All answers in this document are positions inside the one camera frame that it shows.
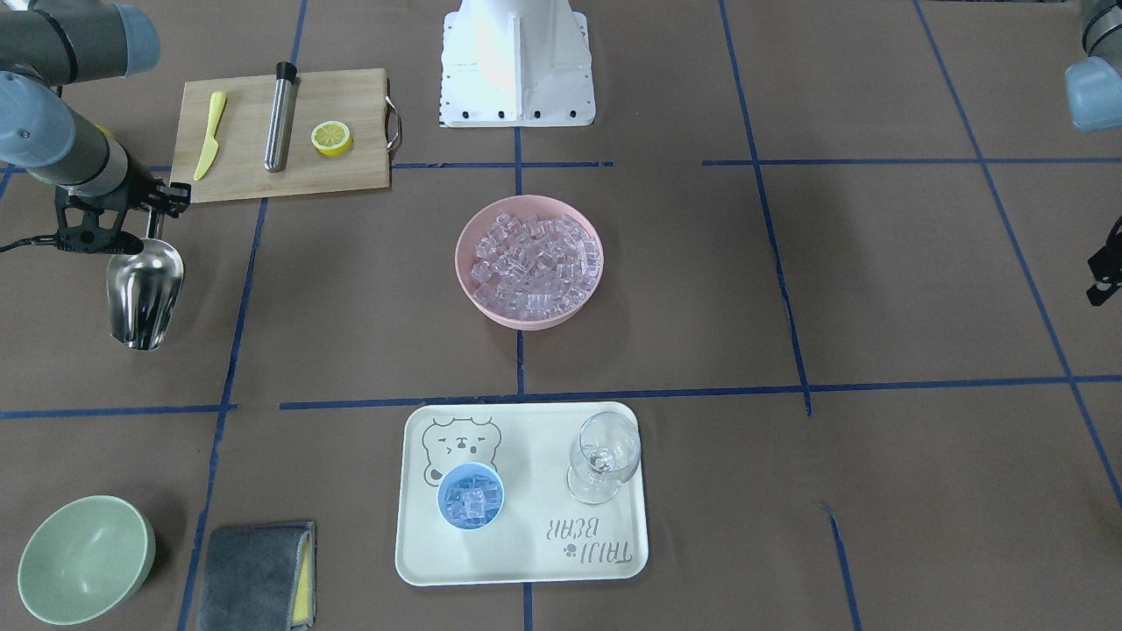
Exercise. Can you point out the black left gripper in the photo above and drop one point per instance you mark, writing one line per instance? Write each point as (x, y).
(1106, 268)

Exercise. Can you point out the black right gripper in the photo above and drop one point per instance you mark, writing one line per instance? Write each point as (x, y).
(140, 199)

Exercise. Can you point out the metal ice scoop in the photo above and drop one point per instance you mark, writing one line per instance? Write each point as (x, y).
(143, 288)

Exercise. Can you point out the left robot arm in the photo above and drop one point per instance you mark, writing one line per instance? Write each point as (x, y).
(1093, 88)

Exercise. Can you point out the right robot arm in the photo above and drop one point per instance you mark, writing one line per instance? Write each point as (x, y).
(46, 46)

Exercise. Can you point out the pink bowl of ice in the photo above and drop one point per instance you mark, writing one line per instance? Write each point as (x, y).
(529, 262)

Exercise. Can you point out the blue plastic cup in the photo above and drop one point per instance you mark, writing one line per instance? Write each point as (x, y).
(471, 496)

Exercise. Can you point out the yellow plastic knife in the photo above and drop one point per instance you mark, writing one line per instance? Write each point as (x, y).
(210, 144)

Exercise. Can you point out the metal cylinder tool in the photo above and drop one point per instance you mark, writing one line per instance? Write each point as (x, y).
(281, 118)

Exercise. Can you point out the lemon half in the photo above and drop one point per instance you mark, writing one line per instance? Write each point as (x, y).
(332, 138)

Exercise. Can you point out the wooden cutting board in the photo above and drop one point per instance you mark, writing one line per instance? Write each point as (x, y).
(356, 97)

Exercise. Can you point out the green ceramic bowl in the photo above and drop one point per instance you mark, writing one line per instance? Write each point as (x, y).
(85, 559)

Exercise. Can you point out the grey folded cloth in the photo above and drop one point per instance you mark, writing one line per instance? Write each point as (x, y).
(260, 578)

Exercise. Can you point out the cream serving tray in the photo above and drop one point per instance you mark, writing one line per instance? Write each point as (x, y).
(542, 533)

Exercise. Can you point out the clear wine glass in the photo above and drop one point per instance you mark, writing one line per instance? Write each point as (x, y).
(604, 456)

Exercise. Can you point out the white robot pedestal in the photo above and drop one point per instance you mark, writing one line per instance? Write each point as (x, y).
(522, 64)

